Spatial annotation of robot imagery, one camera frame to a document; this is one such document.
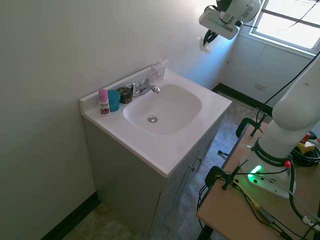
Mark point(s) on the black baseboard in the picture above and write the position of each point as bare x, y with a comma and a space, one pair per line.
240, 96
72, 215

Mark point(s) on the white framed window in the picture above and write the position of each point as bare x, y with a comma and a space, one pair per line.
290, 22

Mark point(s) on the chrome faucet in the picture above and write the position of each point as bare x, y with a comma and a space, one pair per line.
143, 88

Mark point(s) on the metal cabinet knob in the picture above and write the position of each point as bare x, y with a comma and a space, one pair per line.
199, 158
192, 167

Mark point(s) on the grey vanity cabinet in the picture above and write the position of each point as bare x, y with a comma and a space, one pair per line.
130, 185

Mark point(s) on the pink-capped white bottle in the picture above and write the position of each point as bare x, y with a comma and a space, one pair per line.
103, 102

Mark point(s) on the dark round jar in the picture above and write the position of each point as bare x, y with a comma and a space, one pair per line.
125, 95

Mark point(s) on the white paper box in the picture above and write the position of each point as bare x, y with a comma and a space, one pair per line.
160, 71

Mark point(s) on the chrome sink drain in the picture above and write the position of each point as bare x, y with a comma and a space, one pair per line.
152, 119

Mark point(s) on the white sink countertop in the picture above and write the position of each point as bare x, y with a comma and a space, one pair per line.
160, 140

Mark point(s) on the black screw clamp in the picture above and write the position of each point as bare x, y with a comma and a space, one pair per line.
241, 125
213, 172

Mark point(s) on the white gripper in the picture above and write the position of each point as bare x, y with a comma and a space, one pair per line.
217, 23

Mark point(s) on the blue plastic jar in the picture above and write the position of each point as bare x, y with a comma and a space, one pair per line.
114, 100

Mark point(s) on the wooden table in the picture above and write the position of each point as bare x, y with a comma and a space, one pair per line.
237, 215

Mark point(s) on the yellow red emergency stop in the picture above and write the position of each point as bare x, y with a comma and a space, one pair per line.
308, 143

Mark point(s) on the white tissue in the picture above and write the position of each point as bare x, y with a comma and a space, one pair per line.
203, 48

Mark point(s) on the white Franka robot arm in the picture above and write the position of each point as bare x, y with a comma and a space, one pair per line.
292, 112

